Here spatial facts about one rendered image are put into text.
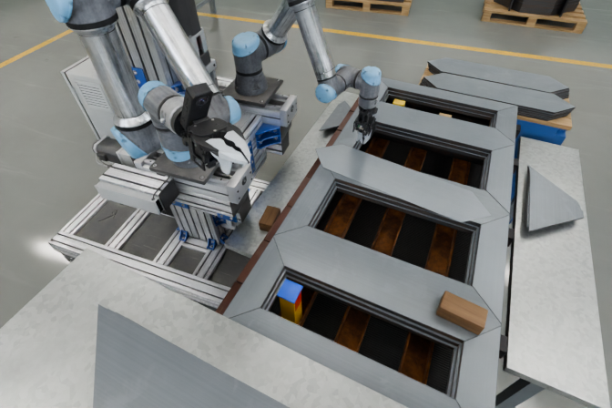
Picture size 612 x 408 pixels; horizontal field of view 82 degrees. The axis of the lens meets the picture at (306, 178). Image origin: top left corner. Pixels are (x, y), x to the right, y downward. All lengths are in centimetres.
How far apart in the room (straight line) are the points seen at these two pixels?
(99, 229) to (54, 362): 147
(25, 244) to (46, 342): 190
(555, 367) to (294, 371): 81
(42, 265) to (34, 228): 35
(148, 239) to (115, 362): 137
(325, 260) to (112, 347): 63
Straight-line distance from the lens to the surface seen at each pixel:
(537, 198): 172
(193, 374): 87
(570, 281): 157
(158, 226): 228
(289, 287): 112
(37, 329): 109
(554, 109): 221
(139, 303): 100
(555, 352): 140
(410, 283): 118
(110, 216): 246
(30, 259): 282
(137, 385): 90
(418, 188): 145
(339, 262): 118
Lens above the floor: 187
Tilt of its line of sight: 45 degrees down
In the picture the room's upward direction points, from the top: 1 degrees counter-clockwise
